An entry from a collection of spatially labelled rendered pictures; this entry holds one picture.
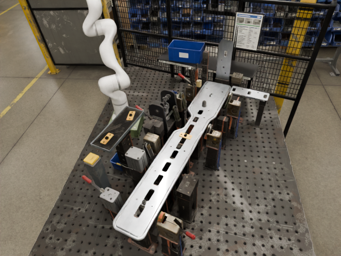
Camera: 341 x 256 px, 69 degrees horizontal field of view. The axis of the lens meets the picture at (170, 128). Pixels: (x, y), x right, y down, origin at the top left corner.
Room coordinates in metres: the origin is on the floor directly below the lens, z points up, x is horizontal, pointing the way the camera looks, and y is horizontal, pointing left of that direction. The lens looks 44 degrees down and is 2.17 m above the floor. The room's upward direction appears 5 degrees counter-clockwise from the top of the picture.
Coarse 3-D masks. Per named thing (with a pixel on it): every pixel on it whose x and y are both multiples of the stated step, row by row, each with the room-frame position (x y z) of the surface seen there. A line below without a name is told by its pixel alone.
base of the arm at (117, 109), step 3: (126, 102) 1.56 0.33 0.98; (114, 105) 1.54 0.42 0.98; (123, 105) 1.53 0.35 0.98; (126, 105) 1.56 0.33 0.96; (114, 108) 1.55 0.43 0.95; (117, 108) 1.53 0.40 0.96; (120, 108) 1.53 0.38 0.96; (123, 108) 1.53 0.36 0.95; (117, 111) 1.53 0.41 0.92; (120, 111) 1.53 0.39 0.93; (114, 114) 1.62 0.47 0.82; (117, 114) 1.54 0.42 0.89; (114, 117) 1.59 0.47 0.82
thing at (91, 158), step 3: (90, 153) 0.90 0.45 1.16; (87, 156) 0.88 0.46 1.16; (90, 156) 0.88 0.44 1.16; (93, 156) 0.88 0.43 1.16; (96, 156) 0.87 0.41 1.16; (84, 159) 0.86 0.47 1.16; (87, 159) 0.86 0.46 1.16; (90, 159) 0.86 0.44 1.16; (93, 159) 0.85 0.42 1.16; (96, 159) 0.86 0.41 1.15; (87, 162) 0.84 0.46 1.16; (90, 162) 0.84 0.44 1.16; (93, 162) 0.84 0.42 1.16
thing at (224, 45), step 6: (222, 42) 1.77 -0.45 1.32; (228, 42) 1.74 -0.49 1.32; (222, 48) 1.76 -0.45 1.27; (228, 48) 1.74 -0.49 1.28; (222, 54) 1.76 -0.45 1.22; (228, 54) 1.74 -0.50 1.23; (222, 60) 1.76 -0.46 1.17; (228, 60) 1.74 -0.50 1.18; (222, 66) 1.76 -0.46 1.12; (228, 66) 1.73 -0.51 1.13; (216, 72) 1.78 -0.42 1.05; (222, 72) 1.76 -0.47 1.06; (228, 72) 1.73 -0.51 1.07; (222, 78) 1.75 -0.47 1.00; (228, 78) 1.73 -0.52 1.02
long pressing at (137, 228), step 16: (208, 96) 1.53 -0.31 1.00; (224, 96) 1.51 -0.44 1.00; (192, 112) 1.35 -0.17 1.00; (208, 112) 1.34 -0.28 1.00; (176, 144) 1.06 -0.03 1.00; (192, 144) 1.05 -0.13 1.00; (160, 160) 0.94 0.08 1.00; (176, 160) 0.93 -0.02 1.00; (144, 176) 0.83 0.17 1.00; (176, 176) 0.82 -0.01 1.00; (144, 192) 0.73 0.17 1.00; (160, 192) 0.72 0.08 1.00; (128, 208) 0.64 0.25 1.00; (144, 208) 0.63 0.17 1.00; (160, 208) 0.63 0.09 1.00; (128, 224) 0.56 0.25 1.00; (144, 224) 0.55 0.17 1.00
